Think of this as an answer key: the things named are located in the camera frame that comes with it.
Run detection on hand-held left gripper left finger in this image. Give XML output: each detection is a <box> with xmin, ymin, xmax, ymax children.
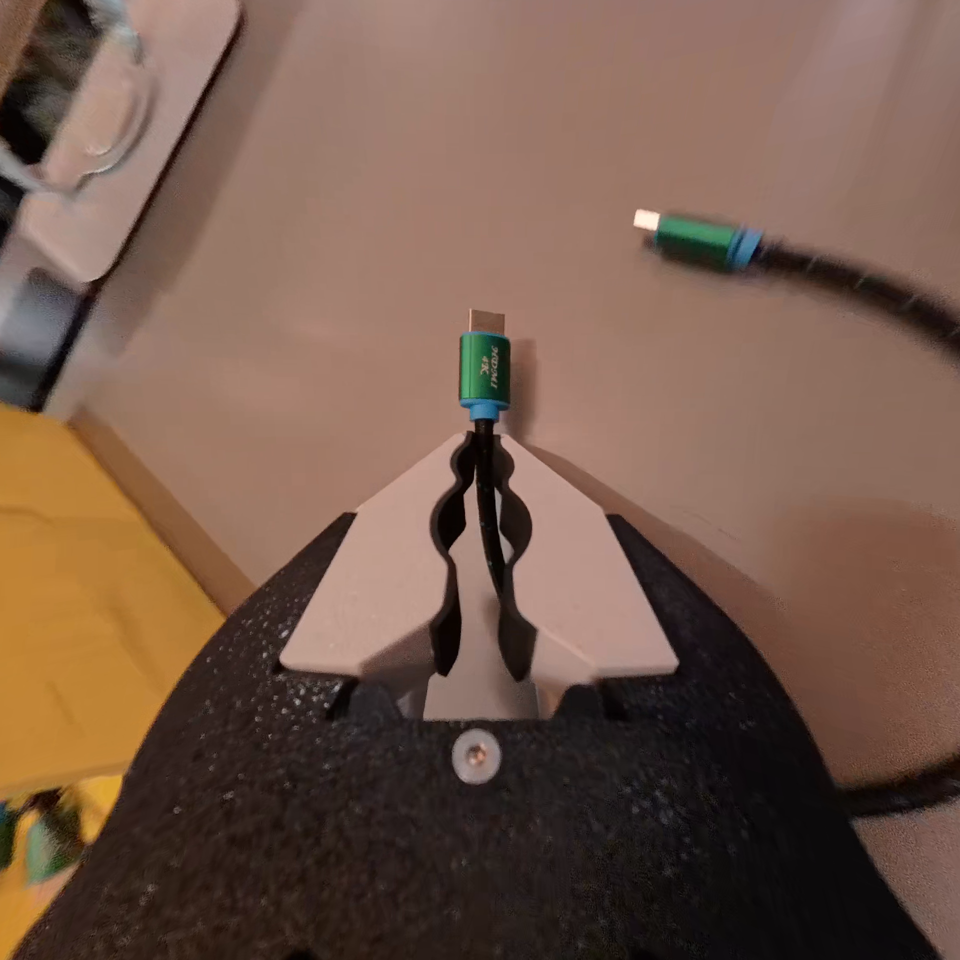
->
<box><xmin>277</xmin><ymin>432</ymin><xmax>477</xmax><ymax>720</ymax></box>

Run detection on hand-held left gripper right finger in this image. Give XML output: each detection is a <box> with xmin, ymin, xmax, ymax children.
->
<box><xmin>493</xmin><ymin>432</ymin><xmax>681</xmax><ymax>715</ymax></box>

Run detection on yellow plastic bin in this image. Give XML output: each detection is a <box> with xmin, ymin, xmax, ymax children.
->
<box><xmin>0</xmin><ymin>403</ymin><xmax>230</xmax><ymax>946</ymax></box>

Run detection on white stand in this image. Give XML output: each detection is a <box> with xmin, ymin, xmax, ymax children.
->
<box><xmin>0</xmin><ymin>0</ymin><xmax>245</xmax><ymax>285</ymax></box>

